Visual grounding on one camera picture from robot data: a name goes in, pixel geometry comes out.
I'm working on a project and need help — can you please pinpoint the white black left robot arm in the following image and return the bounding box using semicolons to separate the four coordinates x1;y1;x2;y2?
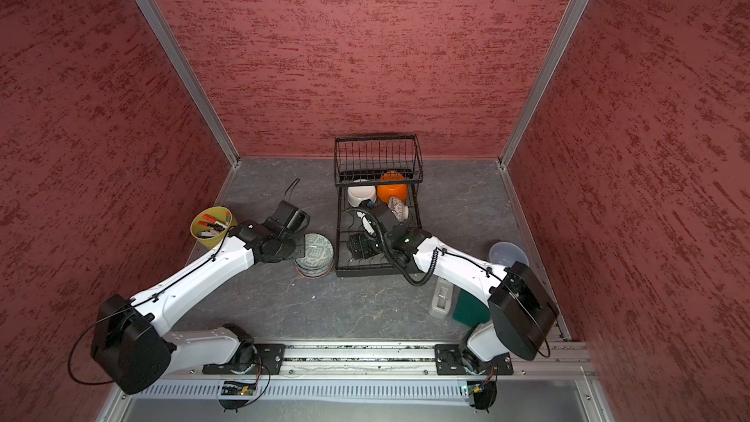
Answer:
90;222;306;395

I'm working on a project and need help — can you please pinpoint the green geometric pattern bowl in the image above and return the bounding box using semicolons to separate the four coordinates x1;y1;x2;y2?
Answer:
295;234;334;269

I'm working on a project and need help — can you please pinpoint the red white sunburst bowl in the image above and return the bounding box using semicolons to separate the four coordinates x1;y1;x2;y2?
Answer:
388;197;409;223

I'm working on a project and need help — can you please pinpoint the red marker in cup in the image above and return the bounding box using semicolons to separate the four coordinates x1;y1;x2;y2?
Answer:
197;221;227;232

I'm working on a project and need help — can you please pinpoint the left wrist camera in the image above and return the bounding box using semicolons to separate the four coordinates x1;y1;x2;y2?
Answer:
263;200;311;240

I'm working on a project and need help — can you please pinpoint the black wire dish rack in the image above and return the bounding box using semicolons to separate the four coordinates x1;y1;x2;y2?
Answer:
334;134;424;277

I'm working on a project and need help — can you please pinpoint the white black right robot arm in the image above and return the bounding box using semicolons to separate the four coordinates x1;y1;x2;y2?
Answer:
349;204;560;361

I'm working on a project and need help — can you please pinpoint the patterned bowl stack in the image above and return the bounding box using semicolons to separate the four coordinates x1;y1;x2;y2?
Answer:
295;265;333;279

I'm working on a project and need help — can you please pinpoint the white ceramic bowl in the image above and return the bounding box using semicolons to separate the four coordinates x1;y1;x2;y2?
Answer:
347;179;377;207

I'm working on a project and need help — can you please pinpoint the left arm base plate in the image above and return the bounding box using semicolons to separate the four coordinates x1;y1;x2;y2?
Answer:
202;342;286;377

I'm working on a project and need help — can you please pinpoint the orange plastic bowl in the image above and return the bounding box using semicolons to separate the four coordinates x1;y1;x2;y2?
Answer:
376;171;409;204

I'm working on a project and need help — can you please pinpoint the green sponge pad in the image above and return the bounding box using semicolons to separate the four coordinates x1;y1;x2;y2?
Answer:
452;290;490;327

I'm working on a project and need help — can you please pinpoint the translucent measuring cup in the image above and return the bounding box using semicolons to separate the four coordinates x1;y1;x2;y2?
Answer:
488;241;530;268

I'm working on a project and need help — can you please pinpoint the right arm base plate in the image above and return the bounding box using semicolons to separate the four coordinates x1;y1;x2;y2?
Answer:
434;344;514;377

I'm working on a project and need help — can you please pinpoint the yellow-green pen cup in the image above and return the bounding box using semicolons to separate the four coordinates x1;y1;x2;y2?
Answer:
189;206;238;250

